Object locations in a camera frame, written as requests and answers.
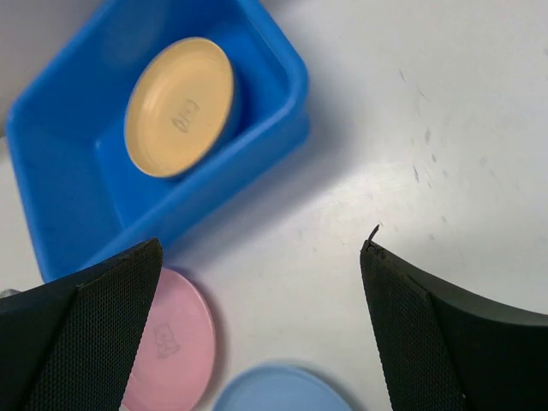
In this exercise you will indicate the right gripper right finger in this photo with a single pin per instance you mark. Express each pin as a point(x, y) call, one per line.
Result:
point(445, 348)

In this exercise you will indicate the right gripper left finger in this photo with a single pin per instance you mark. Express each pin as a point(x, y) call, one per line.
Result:
point(70, 344)

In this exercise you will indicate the pink plate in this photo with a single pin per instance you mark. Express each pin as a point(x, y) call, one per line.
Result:
point(177, 351)

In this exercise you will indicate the light blue plate front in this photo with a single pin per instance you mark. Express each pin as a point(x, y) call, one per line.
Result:
point(278, 387)

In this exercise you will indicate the orange plate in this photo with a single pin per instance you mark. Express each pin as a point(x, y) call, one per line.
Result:
point(184, 106)

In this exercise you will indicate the blue plastic bin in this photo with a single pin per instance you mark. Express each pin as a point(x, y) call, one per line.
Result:
point(83, 198)

